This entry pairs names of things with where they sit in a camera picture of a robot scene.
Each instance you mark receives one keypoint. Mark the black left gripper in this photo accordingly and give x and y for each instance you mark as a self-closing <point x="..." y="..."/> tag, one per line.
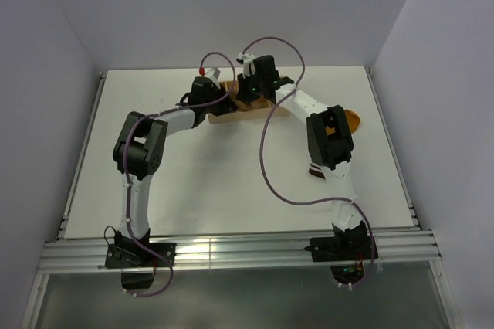
<point x="225" y="106"/>

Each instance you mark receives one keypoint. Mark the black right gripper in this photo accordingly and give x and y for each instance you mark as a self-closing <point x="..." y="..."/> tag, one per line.
<point x="242" y="94"/>

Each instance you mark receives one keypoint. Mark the tan ribbed sock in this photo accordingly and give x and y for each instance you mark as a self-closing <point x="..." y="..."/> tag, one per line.
<point x="243" y="107"/>

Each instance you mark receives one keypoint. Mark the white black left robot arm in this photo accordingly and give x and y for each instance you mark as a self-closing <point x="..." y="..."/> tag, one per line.
<point x="139" y="150"/>

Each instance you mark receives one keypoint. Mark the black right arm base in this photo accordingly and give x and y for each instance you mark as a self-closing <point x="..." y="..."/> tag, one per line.
<point x="346" y="256"/>

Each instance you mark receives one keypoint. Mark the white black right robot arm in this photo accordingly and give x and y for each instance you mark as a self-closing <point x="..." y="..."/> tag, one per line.
<point x="328" y="135"/>

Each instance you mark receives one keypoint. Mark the wooden compartment tray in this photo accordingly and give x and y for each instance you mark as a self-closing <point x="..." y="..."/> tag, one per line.
<point x="261" y="111"/>

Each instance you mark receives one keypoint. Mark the mustard orange sock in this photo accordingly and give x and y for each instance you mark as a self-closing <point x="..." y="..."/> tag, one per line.
<point x="353" y="121"/>

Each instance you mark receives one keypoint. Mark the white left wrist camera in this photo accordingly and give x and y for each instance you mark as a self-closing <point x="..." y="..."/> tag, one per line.
<point x="211" y="73"/>

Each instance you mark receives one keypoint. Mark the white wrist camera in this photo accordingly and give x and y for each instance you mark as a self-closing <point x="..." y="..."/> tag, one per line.
<point x="246" y="60"/>
<point x="211" y="73"/>

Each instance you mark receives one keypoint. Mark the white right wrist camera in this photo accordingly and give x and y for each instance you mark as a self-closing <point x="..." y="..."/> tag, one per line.
<point x="246" y="60"/>

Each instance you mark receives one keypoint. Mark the aluminium table edge rail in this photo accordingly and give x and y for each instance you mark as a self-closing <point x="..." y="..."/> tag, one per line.
<point x="72" y="190"/>

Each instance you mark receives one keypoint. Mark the aluminium front frame rails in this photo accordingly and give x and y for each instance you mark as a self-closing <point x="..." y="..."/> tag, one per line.
<point x="282" y="249"/>

